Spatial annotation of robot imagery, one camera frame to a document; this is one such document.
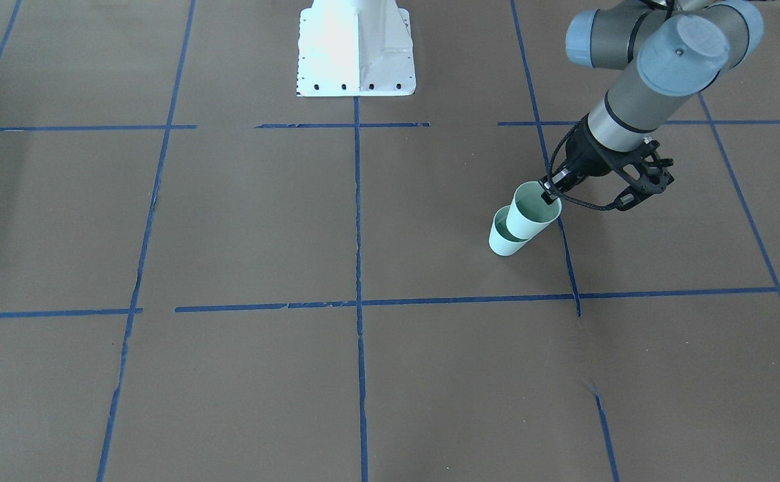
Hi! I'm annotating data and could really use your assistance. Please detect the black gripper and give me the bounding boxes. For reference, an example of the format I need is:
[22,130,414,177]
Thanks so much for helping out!
[538,115,615,205]

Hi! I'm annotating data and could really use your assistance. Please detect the mint green cup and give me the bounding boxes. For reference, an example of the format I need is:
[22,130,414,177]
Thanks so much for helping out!
[505,182,563,239]
[488,206,530,256]

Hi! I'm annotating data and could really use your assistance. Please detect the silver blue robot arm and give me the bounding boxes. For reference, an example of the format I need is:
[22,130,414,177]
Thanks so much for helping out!
[539,1,765,211]

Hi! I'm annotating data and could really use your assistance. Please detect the mint green cup on table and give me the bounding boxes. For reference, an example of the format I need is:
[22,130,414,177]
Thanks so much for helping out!
[488,206,530,256]

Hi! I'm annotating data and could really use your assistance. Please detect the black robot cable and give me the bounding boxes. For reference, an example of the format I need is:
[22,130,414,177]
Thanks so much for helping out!
[545,120,631,212]

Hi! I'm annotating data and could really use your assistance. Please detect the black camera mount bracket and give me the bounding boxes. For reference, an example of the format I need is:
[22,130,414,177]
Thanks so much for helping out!
[602,135,675,212]

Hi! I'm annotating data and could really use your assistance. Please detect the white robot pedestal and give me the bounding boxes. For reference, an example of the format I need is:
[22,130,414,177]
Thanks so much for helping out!
[296,1,417,97]

